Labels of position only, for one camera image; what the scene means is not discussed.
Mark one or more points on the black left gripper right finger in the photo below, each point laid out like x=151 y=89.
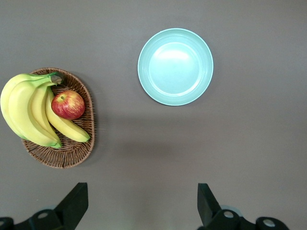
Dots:
x=208 y=208

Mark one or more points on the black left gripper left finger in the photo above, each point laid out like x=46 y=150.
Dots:
x=69 y=206

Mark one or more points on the light green round plate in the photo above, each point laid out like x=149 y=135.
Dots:
x=175 y=69

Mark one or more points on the brown wicker basket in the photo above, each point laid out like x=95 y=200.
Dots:
x=72 y=153

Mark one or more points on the large table cover sheet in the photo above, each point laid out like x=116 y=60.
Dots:
x=153 y=143

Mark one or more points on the red apple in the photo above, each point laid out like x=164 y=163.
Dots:
x=68 y=105

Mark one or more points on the yellow banana bunch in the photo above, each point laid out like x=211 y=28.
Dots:
x=21 y=107

